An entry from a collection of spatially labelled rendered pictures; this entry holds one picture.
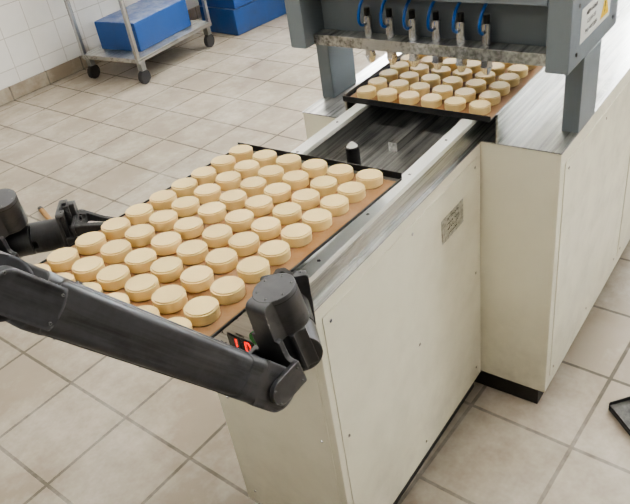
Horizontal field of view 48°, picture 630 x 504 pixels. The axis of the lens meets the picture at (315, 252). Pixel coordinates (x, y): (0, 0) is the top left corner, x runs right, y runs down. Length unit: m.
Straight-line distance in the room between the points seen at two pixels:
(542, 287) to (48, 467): 1.52
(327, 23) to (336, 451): 1.08
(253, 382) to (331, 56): 1.29
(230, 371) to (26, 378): 1.91
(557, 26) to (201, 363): 1.05
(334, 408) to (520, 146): 0.73
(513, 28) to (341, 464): 1.01
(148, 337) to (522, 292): 1.32
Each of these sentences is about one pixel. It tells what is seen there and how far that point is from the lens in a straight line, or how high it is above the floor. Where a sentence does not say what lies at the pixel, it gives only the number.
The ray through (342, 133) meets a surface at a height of 0.87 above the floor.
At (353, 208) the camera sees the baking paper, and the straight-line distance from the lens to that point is 1.23.
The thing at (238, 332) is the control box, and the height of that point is 0.75.
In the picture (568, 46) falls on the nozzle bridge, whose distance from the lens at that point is 1.55.
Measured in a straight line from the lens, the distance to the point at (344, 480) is 1.56.
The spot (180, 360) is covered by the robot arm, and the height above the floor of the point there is 1.11.
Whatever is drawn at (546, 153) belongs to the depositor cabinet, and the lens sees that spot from 1.66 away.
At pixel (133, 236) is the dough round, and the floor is 1.01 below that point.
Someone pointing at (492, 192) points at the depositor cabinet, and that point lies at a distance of 1.77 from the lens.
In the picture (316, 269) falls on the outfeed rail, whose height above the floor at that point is 0.90.
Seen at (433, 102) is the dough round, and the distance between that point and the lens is 1.73.
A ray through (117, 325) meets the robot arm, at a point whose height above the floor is 1.19.
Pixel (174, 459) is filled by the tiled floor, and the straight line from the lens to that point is 2.19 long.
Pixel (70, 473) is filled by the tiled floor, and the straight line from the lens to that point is 2.29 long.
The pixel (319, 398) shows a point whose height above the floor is 0.61.
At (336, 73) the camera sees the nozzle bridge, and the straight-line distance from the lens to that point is 2.01.
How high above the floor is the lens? 1.61
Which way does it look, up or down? 34 degrees down
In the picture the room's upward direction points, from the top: 9 degrees counter-clockwise
